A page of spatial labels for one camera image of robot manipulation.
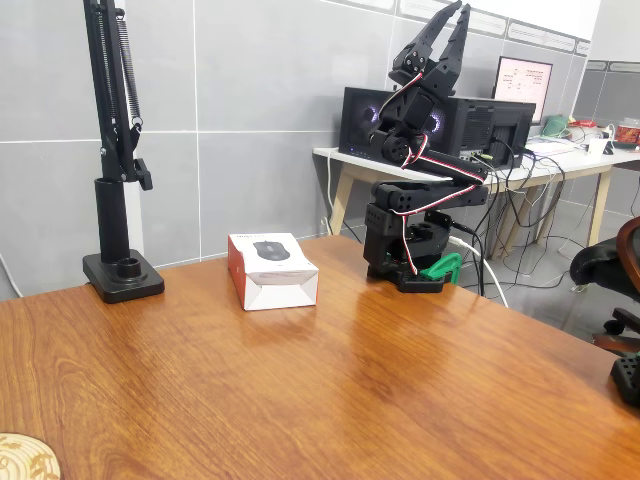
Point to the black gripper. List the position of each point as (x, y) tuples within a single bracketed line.
[(436, 73)]

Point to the black computer case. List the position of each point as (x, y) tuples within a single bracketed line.
[(360, 120)]

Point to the white table wooden legs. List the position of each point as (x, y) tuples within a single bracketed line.
[(350, 161)]

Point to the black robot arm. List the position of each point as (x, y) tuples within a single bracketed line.
[(440, 195)]

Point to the round wooden coaster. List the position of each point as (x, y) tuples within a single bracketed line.
[(25, 460)]

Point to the black office chair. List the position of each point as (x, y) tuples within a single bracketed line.
[(600, 265)]

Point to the orange white mouse box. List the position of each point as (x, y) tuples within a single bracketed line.
[(272, 295)]

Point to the green bundle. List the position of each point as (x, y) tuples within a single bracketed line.
[(555, 126)]

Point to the black spring boom stand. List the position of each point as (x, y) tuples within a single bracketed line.
[(111, 215)]

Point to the red box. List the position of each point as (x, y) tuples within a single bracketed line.
[(627, 135)]

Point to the red flat packet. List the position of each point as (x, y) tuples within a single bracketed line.
[(581, 122)]

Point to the green table clamp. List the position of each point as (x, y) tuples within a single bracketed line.
[(442, 267)]

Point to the computer monitor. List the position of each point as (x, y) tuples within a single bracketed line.
[(525, 80)]

